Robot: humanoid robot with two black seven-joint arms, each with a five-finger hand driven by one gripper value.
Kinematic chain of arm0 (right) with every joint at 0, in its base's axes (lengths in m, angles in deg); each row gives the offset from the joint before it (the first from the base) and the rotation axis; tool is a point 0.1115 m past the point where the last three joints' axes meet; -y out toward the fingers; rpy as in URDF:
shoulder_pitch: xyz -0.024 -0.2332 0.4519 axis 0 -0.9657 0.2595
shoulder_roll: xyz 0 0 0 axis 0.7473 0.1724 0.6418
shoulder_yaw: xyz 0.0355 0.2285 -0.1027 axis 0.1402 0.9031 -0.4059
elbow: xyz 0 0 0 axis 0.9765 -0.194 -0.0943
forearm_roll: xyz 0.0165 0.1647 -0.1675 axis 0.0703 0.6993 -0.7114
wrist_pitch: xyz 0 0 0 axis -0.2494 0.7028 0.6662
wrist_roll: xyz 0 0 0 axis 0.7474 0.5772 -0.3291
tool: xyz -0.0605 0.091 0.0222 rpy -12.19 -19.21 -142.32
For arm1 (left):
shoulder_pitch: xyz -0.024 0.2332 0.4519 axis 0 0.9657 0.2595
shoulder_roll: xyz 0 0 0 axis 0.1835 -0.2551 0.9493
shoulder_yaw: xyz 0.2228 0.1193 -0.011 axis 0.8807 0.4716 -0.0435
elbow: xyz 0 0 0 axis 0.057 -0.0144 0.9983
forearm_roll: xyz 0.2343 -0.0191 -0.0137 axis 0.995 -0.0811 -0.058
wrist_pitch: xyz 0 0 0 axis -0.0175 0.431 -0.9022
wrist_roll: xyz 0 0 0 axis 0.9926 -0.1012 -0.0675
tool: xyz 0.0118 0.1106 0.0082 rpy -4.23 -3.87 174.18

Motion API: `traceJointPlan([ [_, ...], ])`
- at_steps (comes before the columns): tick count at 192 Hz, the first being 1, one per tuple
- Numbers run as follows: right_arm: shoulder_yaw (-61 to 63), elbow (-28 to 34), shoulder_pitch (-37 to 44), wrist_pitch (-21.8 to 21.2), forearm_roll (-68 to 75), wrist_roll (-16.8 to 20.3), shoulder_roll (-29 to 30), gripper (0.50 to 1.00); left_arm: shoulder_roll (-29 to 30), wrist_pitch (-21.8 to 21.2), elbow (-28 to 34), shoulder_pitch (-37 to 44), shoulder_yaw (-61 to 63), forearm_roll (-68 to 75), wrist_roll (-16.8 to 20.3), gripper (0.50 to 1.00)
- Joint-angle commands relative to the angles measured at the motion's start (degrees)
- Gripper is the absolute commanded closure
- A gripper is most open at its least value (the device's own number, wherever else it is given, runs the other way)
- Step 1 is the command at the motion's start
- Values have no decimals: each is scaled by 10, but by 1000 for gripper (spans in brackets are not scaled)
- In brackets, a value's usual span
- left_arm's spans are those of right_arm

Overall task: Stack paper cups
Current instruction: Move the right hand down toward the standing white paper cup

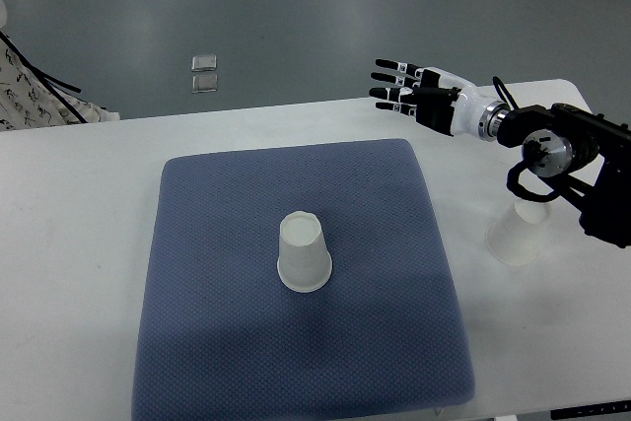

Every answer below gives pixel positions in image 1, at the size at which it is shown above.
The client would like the white robotic hand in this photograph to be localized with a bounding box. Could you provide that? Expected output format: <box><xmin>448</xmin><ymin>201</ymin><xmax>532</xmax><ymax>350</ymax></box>
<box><xmin>369</xmin><ymin>58</ymin><xmax>510</xmax><ymax>138</ymax></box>

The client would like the white paper cup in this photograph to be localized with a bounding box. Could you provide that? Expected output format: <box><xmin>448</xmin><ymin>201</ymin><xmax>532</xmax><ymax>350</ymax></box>
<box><xmin>485</xmin><ymin>199</ymin><xmax>551</xmax><ymax>266</ymax></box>
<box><xmin>277</xmin><ymin>211</ymin><xmax>332</xmax><ymax>293</ymax></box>

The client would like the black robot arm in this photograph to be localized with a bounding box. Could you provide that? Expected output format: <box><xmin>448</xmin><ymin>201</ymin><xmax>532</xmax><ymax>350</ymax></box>
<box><xmin>369</xmin><ymin>59</ymin><xmax>630</xmax><ymax>248</ymax></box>

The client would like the white paper cup on mat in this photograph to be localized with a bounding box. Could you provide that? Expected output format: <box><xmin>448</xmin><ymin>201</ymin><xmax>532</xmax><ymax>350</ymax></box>
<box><xmin>277</xmin><ymin>211</ymin><xmax>332</xmax><ymax>293</ymax></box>

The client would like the upper metal floor plate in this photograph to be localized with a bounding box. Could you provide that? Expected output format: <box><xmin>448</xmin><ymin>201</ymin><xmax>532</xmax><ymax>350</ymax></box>
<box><xmin>191</xmin><ymin>53</ymin><xmax>217</xmax><ymax>72</ymax></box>

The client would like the blue grey fabric mat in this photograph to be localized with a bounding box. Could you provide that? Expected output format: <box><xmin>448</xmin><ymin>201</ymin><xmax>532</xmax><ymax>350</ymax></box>
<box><xmin>132</xmin><ymin>139</ymin><xmax>474</xmax><ymax>420</ymax></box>

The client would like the black device at table edge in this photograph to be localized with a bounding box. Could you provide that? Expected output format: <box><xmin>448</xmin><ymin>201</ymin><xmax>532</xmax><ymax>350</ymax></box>
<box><xmin>550</xmin><ymin>400</ymin><xmax>630</xmax><ymax>420</ymax></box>

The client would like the white patterned cloth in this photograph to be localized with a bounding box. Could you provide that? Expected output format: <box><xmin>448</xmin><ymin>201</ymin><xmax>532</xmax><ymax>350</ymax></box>
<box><xmin>1</xmin><ymin>35</ymin><xmax>120</xmax><ymax>131</ymax></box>

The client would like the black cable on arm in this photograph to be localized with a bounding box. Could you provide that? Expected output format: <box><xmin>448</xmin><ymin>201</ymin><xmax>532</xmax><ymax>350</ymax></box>
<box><xmin>491</xmin><ymin>76</ymin><xmax>519</xmax><ymax>111</ymax></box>

